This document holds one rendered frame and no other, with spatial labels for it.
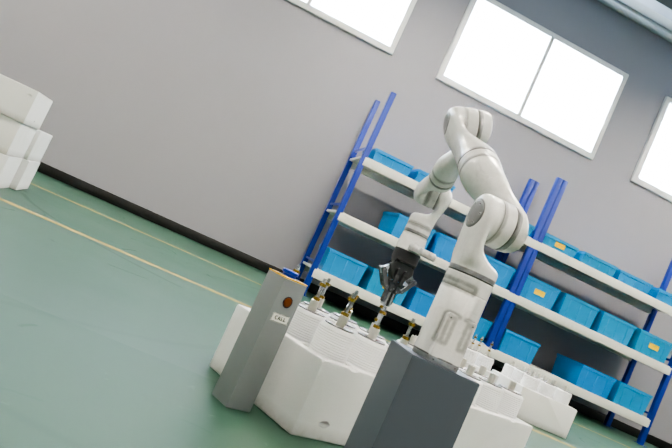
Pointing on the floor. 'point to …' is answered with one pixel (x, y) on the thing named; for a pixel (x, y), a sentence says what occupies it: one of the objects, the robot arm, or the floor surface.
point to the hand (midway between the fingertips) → (387, 298)
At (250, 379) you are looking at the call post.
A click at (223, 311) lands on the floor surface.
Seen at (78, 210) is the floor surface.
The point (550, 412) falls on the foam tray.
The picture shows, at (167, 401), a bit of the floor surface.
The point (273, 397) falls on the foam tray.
